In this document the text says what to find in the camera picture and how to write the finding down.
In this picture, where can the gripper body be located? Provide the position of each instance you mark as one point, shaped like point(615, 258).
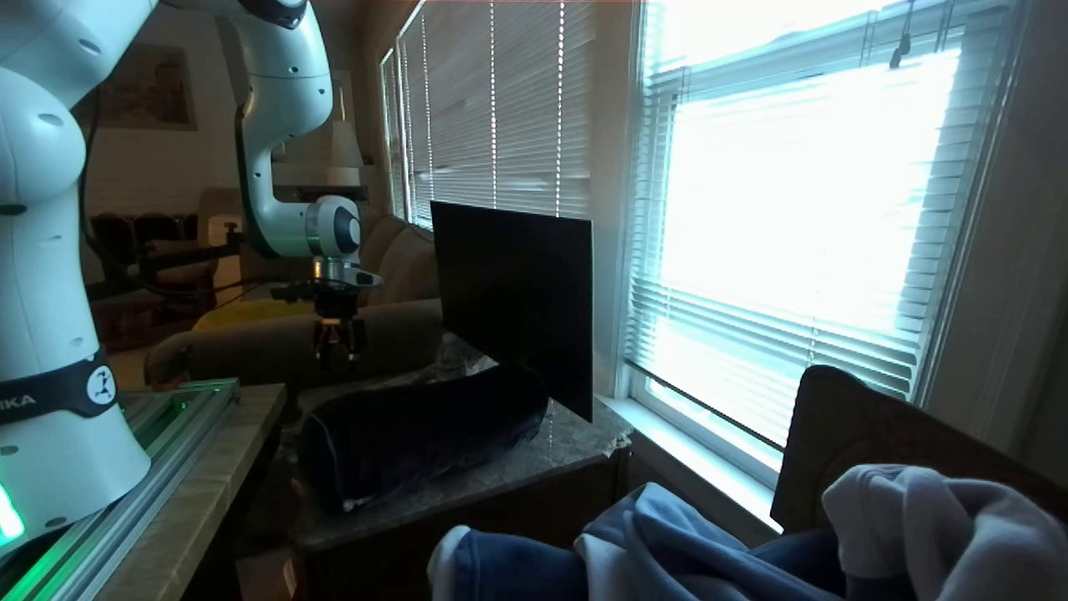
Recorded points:
point(335, 305)

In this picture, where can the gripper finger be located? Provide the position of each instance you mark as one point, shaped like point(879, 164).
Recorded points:
point(357, 342)
point(321, 349)

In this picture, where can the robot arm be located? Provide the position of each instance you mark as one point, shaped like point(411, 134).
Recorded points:
point(42, 250)

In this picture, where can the clear crumpled plastic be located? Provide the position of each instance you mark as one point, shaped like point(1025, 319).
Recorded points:
point(460, 355)

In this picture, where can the beige sofa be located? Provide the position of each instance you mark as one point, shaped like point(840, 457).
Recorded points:
point(275, 346)

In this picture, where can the yellow cushion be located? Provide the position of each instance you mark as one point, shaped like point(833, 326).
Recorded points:
point(250, 313)

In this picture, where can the table lamp with white shade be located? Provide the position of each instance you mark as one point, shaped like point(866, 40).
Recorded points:
point(334, 154)

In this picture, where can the black flat tv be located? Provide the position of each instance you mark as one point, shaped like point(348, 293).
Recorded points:
point(517, 300)

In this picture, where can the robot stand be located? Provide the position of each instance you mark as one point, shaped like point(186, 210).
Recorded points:
point(179, 492)

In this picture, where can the row of dark wooden chairs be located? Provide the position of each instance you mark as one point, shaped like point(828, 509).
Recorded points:
point(142, 234)

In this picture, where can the window with closed blinds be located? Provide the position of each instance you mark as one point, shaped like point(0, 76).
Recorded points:
point(501, 108)

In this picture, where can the blue and white garment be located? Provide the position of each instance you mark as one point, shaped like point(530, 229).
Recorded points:
point(667, 551)

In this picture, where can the bright window with blinds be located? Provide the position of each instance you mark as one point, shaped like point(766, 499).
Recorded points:
point(801, 217)

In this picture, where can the dark chair back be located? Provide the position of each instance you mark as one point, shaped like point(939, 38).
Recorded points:
point(859, 434)

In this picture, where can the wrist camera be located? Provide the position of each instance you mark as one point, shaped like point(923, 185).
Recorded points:
point(294, 292)

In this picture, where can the camera on mount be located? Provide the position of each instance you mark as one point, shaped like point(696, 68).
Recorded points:
point(179, 257)

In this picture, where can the framed wall picture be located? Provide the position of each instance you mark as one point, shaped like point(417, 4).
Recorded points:
point(146, 88)

